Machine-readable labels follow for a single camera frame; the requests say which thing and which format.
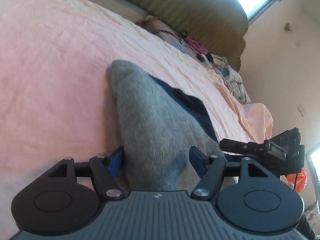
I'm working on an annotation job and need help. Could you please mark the grey knitted sweater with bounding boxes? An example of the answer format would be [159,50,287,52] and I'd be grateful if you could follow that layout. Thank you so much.
[110,60,223,191]

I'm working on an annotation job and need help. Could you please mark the pile of light clothes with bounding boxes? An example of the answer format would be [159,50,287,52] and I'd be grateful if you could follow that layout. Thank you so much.
[197,54,251,105]

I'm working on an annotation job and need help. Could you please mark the orange plastic bag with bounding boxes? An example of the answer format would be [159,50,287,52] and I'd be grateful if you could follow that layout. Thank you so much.
[285,169,308,193]

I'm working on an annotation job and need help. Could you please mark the magenta garment on bed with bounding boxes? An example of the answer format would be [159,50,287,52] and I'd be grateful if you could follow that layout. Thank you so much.
[184,36,208,55]

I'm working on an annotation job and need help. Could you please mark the olive padded headboard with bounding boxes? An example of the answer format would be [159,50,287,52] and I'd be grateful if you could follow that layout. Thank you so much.
[126,0,249,71]

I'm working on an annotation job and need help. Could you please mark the pink bed sheet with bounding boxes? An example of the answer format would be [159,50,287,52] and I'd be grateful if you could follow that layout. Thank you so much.
[1,0,273,239]

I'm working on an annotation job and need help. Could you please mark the white wall switch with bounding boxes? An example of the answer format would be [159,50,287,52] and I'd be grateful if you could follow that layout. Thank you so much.
[297,104,308,117]

